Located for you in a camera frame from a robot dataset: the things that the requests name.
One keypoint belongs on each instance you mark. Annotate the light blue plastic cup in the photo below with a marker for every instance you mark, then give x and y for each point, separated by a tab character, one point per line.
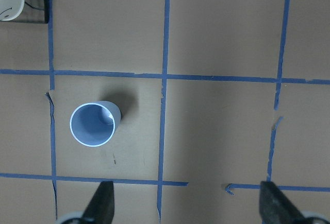
93	124

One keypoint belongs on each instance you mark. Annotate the brown paper table cover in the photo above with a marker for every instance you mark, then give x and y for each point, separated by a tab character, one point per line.
215	97

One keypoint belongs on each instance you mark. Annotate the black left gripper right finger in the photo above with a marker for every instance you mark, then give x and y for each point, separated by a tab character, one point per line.
275	207

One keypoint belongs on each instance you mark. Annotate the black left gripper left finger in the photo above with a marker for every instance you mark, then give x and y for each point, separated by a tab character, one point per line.
101	207

